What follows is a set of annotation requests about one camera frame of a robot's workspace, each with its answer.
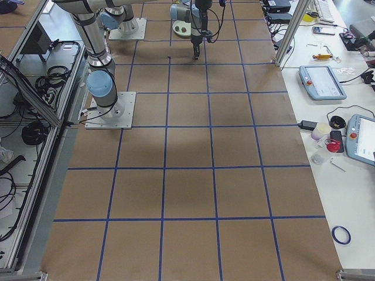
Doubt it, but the light green plate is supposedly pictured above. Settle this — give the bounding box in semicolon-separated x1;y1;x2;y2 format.
172;20;191;37

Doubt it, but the white paper cup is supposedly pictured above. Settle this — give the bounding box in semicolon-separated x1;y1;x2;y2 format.
311;122;331;141

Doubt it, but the silver allen key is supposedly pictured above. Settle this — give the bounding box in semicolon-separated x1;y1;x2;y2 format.
329;158;346;173

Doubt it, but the black coiled cable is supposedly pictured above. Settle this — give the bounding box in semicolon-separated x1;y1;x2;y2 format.
21;121;47;146

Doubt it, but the far teach pendant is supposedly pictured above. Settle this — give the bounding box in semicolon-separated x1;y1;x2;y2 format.
298;66;347;100

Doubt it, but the black smartphone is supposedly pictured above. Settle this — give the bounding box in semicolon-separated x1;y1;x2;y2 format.
312;26;335;36

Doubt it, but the black power adapter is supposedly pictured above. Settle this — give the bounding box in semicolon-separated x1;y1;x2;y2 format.
297;120;318;131

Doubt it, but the white keyboard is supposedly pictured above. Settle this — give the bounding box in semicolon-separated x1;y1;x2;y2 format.
312;0;335;23

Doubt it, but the black round dish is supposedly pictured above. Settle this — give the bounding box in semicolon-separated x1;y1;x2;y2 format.
329;115;346;129

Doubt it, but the red emergency stop button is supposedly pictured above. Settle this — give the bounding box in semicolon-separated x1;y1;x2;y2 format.
325;139;342;153

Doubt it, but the blue tape roll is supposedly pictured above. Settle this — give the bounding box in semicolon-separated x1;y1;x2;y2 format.
331;225;352;245

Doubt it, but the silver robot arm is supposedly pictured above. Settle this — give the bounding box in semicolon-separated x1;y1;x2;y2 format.
54;0;213;80
99;1;214;60

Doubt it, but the near teach pendant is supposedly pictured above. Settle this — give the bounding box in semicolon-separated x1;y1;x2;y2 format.
345;114;374;166

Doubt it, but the teach pendant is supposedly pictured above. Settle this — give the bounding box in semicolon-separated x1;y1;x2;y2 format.
345;114;374;166
298;66;347;100

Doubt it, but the black monitor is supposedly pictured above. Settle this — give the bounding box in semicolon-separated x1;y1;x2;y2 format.
17;21;52;63

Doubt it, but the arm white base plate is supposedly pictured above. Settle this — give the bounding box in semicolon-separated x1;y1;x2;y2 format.
109;18;147;41
85;92;136;129

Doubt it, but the aluminium frame post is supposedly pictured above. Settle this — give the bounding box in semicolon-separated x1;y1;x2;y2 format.
274;0;310;67

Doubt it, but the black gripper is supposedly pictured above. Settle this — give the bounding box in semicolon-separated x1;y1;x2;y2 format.
190;29;213;59
195;0;212;32

